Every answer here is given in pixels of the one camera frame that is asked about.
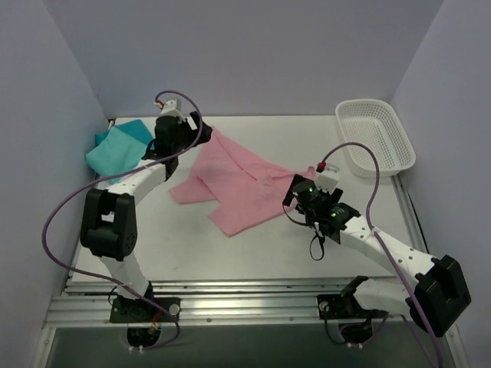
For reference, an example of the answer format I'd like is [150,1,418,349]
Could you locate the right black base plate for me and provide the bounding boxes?
[316,294,387,320]

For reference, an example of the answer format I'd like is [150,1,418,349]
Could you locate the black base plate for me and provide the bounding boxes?
[109,297,181,324]
[316,294,387,320]

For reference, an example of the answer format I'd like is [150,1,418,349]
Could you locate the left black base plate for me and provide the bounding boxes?
[109,297,181,324]

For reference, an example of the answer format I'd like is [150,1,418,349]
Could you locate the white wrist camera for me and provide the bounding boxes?
[154,97,183,119]
[314,162,341,192]

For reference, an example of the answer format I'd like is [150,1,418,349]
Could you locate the pink t shirt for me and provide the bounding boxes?
[170,130,295,237]

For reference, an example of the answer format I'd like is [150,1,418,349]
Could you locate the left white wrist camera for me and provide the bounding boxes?
[154,97,183,119]

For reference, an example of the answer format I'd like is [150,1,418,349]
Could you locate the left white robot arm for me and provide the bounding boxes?
[81,111,213,321]

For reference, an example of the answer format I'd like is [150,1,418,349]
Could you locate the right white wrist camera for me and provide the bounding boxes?
[314,162,341,192]

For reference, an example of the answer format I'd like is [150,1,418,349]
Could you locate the black wire loop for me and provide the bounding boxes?
[282,199,327,262]

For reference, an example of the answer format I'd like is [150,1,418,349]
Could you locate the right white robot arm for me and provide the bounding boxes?
[282,174,471,337]

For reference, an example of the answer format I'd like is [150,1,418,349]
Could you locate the teal folded t shirt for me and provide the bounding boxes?
[85,120,153,177]

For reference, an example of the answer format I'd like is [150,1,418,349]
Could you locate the white plastic basket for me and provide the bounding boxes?
[335,99,416,178]

